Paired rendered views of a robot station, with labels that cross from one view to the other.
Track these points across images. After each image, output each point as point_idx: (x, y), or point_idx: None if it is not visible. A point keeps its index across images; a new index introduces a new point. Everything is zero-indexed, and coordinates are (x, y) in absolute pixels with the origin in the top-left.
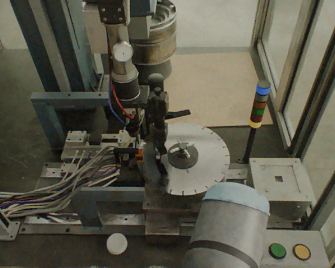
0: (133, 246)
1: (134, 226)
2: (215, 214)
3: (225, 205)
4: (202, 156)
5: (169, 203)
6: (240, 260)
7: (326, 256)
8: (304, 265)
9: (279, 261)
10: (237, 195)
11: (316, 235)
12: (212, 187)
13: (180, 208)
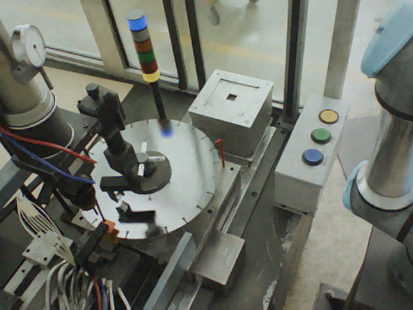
0: None
1: (193, 305)
2: None
3: None
4: (162, 149)
5: (196, 231)
6: None
7: (339, 100)
8: (343, 121)
9: (333, 139)
10: None
11: (313, 97)
12: (387, 33)
13: (211, 220)
